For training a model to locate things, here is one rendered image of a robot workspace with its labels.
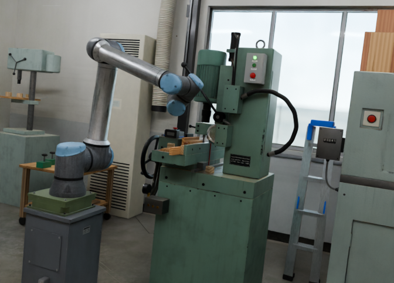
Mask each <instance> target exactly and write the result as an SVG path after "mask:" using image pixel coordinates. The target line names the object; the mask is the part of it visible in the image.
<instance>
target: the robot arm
mask: <svg viewBox="0 0 394 283"><path fill-rule="evenodd" d="M86 51H87V54H88V56H89V57H90V58H91V59H93V60H95V61H97V62H98V66H97V74H96V82H95V87H94V94H93V102H92V107H91V115H90V123H89V131H88V135H87V138H85V139H84V140H83V143H81V142H64V143H60V144H58V145H57V147H56V153H55V154H56V156H55V174H54V180H53V182H52V185H51V187H50V189H49V194H50V195H51V196H54V197H61V198H76V197H82V196H85V195H86V188H85V185H84V182H83V175H84V173H85V172H93V171H102V170H103V169H107V168H108V167H110V166H111V164H112V163H113V159H114V152H113V150H112V149H111V147H110V143H109V142H108V140H107V137H108V129H109V125H110V117H111V110H112V106H113V98H114V90H115V86H116V79H117V72H118V69H121V70H123V71H125V72H127V73H129V74H132V75H133V76H136V77H138V78H139V79H142V80H144V81H146V82H148V83H150V84H153V85H155V86H157V87H159V88H160V89H162V91H163V92H165V93H167V94H168V96H167V111H168V112H169V113H170V114H171V115H173V116H180V115H182V114H183V113H184V112H185V109H186V106H187V105H188V104H189V103H190V102H191V101H192V100H193V98H194V97H195V96H196V95H197V94H198V93H199V92H200V90H201V89H202V88H203V82H202V81H201V80H200V79H199V78H198V77H197V76H196V75H194V74H193V73H190V74H189V75H188V77H185V76H179V75H177V74H174V73H172V72H170V71H166V70H164V69H161V68H159V67H157V66H154V65H153V64H150V63H148V62H145V61H143V60H141V59H139V58H136V57H134V56H132V55H130V54H127V53H125V50H124V48H123V46H122V44H120V43H118V42H116V41H114V40H108V39H103V38H101V37H94V38H92V39H90V40H89V41H88V43H87V46H86Z"/></svg>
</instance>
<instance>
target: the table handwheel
mask: <svg viewBox="0 0 394 283"><path fill-rule="evenodd" d="M159 137H160V136H159V135H153V136H151V137H150V138H149V139H148V140H147V141H146V143H145V145H144V147H143V149H142V153H141V170H142V173H143V175H144V176H145V177H146V178H147V179H153V177H154V174H152V175H149V174H148V173H147V170H146V168H145V164H146V163H148V162H149V161H152V160H151V155H152V152H151V153H150V154H149V157H148V158H149V159H148V160H147V161H145V156H146V153H147V149H148V147H149V145H150V143H151V142H152V141H153V140H155V139H156V143H155V148H154V150H156V149H157V146H158V141H159ZM152 162H155V163H156V161H152Z"/></svg>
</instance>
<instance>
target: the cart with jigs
mask: <svg viewBox="0 0 394 283"><path fill-rule="evenodd" d="M50 154H52V158H47V159H45V157H46V156H47V154H42V156H44V158H43V161H38V162H32V163H24V164H19V167H21V168H23V172H22V186H21V202H20V211H19V217H20V218H19V223H20V224H21V225H24V224H25V223H26V212H23V208H24V207H27V206H28V205H29V204H32V202H29V203H28V193H29V179H30V170H31V169H33V170H37V171H43V172H49V173H55V158H53V154H55V152H50ZM117 167H118V166H115V165H111V166H110V167H108V168H107V169H103V170H102V171H93V172H85V173H84V175H89V174H92V173H97V172H103V171H108V174H107V188H106V200H100V199H95V200H92V202H91V203H92V204H95V205H98V206H105V207H106V211H105V213H104V216H103V217H104V219H105V220H109V219H110V217H111V215H110V212H111V200H112V192H113V179H114V169H117Z"/></svg>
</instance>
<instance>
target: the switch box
mask: <svg viewBox="0 0 394 283"><path fill-rule="evenodd" d="M254 56H257V59H256V60H257V62H252V60H255V59H253V57H254ZM253 63H256V67H252V64H253ZM266 64H267V55H266V54H264V53H247V57H246V67H245V73H244V83H247V84H262V85H264V81H265V75H266ZM251 68H256V69H257V70H251ZM251 73H255V74H256V76H255V78H251V77H250V74H251ZM250 79H256V80H255V81H250Z"/></svg>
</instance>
